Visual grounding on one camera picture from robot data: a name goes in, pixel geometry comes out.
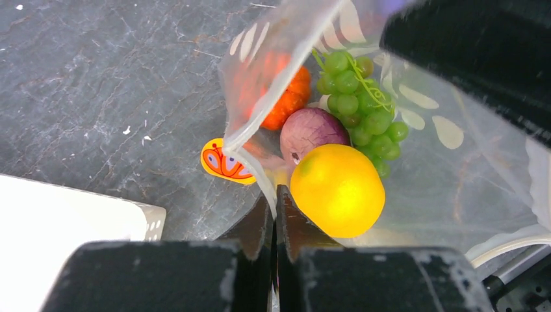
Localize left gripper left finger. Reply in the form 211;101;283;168
43;196;274;311

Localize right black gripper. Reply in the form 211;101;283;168
379;1;550;146

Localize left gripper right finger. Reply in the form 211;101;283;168
275;185;492;311

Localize yellow toy lemon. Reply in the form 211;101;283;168
290;144;386;239

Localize clear zip top bag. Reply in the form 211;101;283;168
220;1;537;254

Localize purple toy onion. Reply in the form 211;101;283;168
279;108;351;166

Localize green toy grapes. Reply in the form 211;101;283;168
313;51;409;179

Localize orange toy pumpkin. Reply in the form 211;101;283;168
261;52;311;131

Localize yellow butterfly toy block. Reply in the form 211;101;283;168
200;138;256;185

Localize white perforated plastic basket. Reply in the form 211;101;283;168
1;175;166;311

